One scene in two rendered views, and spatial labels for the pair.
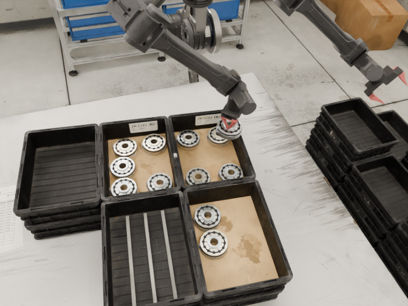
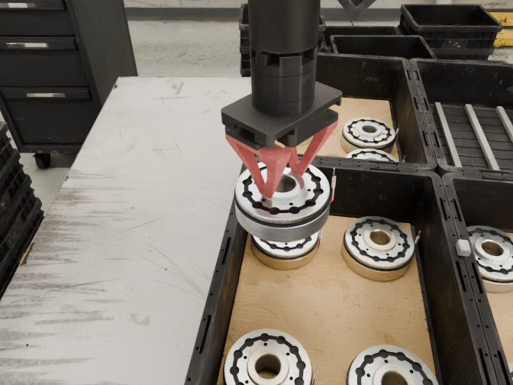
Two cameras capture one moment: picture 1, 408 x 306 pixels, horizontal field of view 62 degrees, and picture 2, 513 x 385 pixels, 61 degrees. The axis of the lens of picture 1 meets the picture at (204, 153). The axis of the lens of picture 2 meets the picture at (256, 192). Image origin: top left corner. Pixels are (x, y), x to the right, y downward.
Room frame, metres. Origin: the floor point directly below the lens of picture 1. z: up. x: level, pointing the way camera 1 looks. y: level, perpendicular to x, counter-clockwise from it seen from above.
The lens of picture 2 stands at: (1.28, 0.02, 1.35)
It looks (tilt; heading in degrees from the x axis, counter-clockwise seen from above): 42 degrees down; 204
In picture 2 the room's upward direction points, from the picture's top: straight up
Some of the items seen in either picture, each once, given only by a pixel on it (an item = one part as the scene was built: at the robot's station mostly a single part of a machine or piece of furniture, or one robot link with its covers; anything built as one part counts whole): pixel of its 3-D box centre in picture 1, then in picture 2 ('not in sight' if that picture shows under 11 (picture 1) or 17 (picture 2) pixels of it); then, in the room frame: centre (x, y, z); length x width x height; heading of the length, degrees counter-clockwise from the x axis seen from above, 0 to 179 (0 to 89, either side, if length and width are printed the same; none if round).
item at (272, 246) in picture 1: (232, 238); (335, 126); (0.55, -0.13, 0.87); 0.40 x 0.30 x 0.11; 16
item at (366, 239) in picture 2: (198, 176); (379, 238); (0.81, 0.01, 0.86); 0.05 x 0.05 x 0.01
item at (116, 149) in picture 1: (125, 146); not in sight; (0.94, 0.35, 0.86); 0.10 x 0.10 x 0.01
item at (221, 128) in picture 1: (229, 125); (282, 189); (0.95, -0.09, 1.04); 0.10 x 0.10 x 0.01
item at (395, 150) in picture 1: (387, 144); not in sight; (1.65, -1.29, 0.26); 0.40 x 0.30 x 0.23; 23
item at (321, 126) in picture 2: (231, 118); (289, 143); (0.94, -0.09, 1.09); 0.07 x 0.07 x 0.09; 69
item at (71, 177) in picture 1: (64, 172); not in sight; (0.77, 0.56, 0.87); 0.40 x 0.30 x 0.11; 16
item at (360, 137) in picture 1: (345, 146); not in sight; (1.49, -0.92, 0.37); 0.40 x 0.30 x 0.45; 23
